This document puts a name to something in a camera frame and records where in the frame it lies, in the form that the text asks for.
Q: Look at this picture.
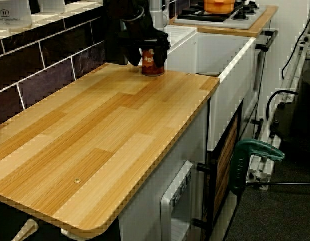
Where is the green clamp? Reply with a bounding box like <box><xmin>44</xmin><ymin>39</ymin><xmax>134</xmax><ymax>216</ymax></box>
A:
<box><xmin>229</xmin><ymin>139</ymin><xmax>286</xmax><ymax>196</ymax></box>

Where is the wooden slat panel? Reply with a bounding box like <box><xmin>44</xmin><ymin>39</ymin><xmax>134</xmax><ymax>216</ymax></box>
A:
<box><xmin>212</xmin><ymin>115</ymin><xmax>239</xmax><ymax>219</ymax></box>

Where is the brown bean can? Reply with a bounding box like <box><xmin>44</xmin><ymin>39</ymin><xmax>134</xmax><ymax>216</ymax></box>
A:
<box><xmin>141</xmin><ymin>48</ymin><xmax>166</xmax><ymax>77</ymax></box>

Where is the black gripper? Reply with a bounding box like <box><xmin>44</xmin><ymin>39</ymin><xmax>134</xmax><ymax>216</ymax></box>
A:
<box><xmin>116</xmin><ymin>12</ymin><xmax>171</xmax><ymax>68</ymax></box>

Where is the dark tile backsplash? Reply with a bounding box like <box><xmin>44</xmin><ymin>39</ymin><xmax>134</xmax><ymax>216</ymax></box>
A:
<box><xmin>0</xmin><ymin>17</ymin><xmax>106</xmax><ymax>128</ymax></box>

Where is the white backsplash shelf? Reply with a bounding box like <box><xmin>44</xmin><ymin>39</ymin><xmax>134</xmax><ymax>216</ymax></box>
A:
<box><xmin>0</xmin><ymin>2</ymin><xmax>104</xmax><ymax>43</ymax></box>

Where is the toy stove top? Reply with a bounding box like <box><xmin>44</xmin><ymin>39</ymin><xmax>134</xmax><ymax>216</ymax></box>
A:
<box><xmin>173</xmin><ymin>0</ymin><xmax>267</xmax><ymax>30</ymax></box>

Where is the white jar with printed logo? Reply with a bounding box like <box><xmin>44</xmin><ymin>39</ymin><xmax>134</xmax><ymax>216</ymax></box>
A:
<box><xmin>0</xmin><ymin>0</ymin><xmax>32</xmax><ymax>30</ymax></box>

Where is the aluminium frame rail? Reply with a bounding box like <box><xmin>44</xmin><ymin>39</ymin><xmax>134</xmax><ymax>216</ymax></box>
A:
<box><xmin>245</xmin><ymin>24</ymin><xmax>310</xmax><ymax>192</ymax></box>

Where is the white oven door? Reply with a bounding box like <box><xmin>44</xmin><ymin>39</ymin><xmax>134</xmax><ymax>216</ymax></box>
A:
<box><xmin>159</xmin><ymin>160</ymin><xmax>194</xmax><ymax>241</ymax></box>

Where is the white toy sink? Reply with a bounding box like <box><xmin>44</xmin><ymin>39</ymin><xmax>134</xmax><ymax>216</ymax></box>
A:
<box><xmin>165</xmin><ymin>24</ymin><xmax>257</xmax><ymax>152</ymax></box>

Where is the plain white lidded jar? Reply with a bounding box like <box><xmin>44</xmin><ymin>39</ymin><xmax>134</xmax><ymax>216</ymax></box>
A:
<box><xmin>38</xmin><ymin>0</ymin><xmax>66</xmax><ymax>14</ymax></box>

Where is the white toy kitchen cabinet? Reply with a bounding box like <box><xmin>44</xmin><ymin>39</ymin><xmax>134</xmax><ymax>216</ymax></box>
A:
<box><xmin>118</xmin><ymin>99</ymin><xmax>211</xmax><ymax>241</ymax></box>

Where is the black towel bar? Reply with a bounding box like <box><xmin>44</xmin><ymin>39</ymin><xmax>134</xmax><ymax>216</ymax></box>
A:
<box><xmin>254</xmin><ymin>29</ymin><xmax>280</xmax><ymax>52</ymax></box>

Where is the orange toy pot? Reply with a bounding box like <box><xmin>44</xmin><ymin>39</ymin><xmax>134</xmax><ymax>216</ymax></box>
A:
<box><xmin>203</xmin><ymin>0</ymin><xmax>236</xmax><ymax>15</ymax></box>

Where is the black metal door handle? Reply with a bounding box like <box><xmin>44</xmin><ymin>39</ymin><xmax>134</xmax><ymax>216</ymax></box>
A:
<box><xmin>191</xmin><ymin>160</ymin><xmax>217</xmax><ymax>228</ymax></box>

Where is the black looped cable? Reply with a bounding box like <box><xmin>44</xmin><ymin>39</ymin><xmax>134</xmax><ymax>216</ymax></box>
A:
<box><xmin>266</xmin><ymin>89</ymin><xmax>300</xmax><ymax>138</ymax></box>

